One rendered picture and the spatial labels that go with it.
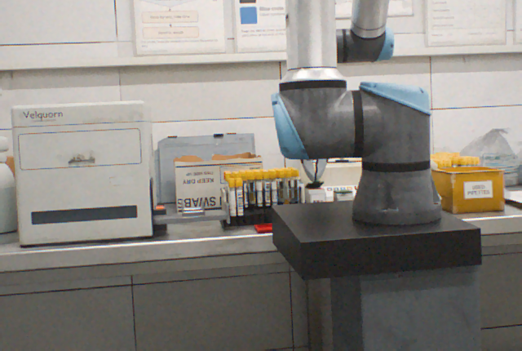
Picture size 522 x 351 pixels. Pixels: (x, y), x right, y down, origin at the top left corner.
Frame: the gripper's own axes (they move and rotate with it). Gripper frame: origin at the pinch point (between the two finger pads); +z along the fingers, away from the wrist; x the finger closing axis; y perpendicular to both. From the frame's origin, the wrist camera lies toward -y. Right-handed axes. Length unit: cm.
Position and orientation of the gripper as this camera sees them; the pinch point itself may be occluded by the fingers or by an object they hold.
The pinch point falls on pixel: (315, 177)
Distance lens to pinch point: 140.9
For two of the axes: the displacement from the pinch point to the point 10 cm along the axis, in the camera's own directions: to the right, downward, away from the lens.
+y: -1.7, -0.4, 9.8
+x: -9.8, 0.6, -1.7
